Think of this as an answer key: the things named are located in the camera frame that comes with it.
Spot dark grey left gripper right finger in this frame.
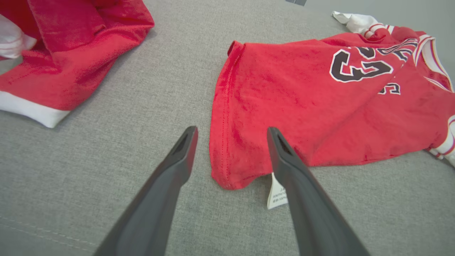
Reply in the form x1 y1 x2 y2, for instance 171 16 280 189
267 127 370 256

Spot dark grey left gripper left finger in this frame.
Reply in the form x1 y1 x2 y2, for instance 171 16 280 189
93 126 198 256

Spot red shorts with white trim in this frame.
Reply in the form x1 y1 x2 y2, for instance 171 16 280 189
0 0 155 128

